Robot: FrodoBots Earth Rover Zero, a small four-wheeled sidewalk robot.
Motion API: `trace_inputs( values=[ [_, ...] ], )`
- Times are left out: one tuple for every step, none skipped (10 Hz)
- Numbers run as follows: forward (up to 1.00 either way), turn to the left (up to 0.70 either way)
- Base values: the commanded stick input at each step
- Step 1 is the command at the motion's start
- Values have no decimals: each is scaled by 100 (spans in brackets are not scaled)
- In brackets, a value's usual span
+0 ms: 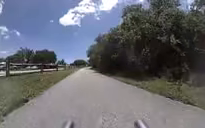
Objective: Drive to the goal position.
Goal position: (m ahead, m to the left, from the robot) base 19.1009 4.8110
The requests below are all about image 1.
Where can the grey asphalt path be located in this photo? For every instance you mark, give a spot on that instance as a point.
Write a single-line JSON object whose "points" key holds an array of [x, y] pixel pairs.
{"points": [[90, 96]]}

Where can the row of trees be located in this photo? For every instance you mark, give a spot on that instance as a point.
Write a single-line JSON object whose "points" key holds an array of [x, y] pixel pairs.
{"points": [[156, 43]]}

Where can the robot's own part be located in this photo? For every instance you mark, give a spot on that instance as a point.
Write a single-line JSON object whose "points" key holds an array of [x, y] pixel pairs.
{"points": [[69, 124], [140, 124]]}

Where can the group of distant trees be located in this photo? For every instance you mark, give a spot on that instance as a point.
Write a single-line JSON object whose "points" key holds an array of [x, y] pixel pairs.
{"points": [[33, 56]]}

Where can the grass verge below trees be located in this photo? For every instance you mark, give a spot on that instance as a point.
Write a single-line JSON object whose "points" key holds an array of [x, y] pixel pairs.
{"points": [[176, 89]]}

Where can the grey road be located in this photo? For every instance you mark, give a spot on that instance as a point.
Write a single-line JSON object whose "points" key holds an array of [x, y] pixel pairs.
{"points": [[16, 71]]}

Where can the grass verge with fence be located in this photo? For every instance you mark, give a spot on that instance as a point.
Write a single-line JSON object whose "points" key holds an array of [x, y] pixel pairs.
{"points": [[13, 91]]}

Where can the wooden rail fence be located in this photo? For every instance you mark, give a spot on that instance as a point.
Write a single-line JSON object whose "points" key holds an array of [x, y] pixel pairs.
{"points": [[23, 67]]}

